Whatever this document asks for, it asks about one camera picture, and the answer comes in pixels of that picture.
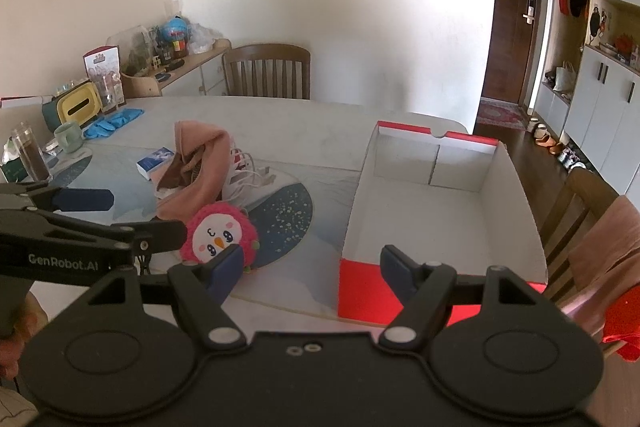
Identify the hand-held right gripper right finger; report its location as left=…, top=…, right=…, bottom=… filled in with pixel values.
left=378, top=245, right=549, bottom=352

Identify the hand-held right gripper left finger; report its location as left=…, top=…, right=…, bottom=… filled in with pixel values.
left=85, top=245, right=249, bottom=352

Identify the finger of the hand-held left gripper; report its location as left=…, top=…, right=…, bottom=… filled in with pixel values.
left=0, top=181, right=116, bottom=214
left=35, top=209, right=189, bottom=254

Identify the pink plush penguin toy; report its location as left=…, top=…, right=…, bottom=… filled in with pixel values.
left=180, top=202, right=261, bottom=276

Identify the red and white cardboard box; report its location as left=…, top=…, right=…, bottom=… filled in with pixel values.
left=337, top=121, right=550, bottom=327

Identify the white charging cable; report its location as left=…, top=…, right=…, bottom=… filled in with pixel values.
left=227, top=149, right=279, bottom=202

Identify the pink fleece hat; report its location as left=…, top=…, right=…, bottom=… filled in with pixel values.
left=152, top=121, right=242, bottom=228

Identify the person's left hand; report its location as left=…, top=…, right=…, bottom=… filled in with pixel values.
left=0, top=293, right=51, bottom=379

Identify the green mug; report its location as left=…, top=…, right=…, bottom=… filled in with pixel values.
left=53, top=122, right=85, bottom=154

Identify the glass jar with dark contents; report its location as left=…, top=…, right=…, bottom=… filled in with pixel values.
left=11, top=122, right=54, bottom=184

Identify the small blue and white box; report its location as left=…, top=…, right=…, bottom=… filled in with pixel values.
left=136, top=147, right=177, bottom=180

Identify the blue rubber glove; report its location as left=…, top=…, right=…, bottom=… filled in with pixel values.
left=106, top=108, right=146, bottom=128
left=83, top=119, right=119, bottom=140

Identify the green packet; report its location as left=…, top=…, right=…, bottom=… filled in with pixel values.
left=0, top=142, right=24, bottom=184

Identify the yellow and teal tissue box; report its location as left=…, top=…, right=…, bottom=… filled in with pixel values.
left=41, top=82, right=104, bottom=132

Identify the red and white flat box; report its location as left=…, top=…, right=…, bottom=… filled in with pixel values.
left=0, top=96, right=52, bottom=109

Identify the red and white photo card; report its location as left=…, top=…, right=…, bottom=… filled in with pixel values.
left=82, top=46, right=124, bottom=112

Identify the person's beige clothing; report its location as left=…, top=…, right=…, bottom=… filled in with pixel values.
left=0, top=384, right=39, bottom=426

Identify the clear display case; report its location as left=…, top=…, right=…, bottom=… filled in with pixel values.
left=107, top=26, right=162, bottom=78

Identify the white and wood sideboard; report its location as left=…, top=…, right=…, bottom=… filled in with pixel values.
left=120, top=39, right=232, bottom=98

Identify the wooden chair with dark seat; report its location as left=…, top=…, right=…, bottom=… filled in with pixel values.
left=537, top=167, right=640, bottom=358

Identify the red patterned rug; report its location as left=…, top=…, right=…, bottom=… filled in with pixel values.
left=474, top=98, right=531, bottom=132

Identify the blue globe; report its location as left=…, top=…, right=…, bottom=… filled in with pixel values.
left=165, top=14, right=190, bottom=41

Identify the row of shoes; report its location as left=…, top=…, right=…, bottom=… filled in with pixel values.
left=525, top=117, right=587, bottom=171

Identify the clear plastic bag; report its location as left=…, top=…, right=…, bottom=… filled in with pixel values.
left=187, top=24, right=224, bottom=56

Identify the brown wooden slatted chair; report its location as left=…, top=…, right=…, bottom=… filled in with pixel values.
left=221, top=43, right=312, bottom=100

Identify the pink fringed scarf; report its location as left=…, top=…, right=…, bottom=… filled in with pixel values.
left=569, top=194, right=640, bottom=309

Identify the red cloth on chair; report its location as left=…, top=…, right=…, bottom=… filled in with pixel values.
left=602, top=289, right=640, bottom=364

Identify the dark brown door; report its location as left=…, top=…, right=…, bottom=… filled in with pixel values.
left=480, top=0, right=546, bottom=108

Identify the white tote bag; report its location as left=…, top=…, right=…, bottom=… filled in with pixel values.
left=552, top=61, right=579, bottom=94

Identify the tall white cabinet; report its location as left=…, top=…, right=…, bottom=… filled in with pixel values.
left=530, top=0, right=640, bottom=188

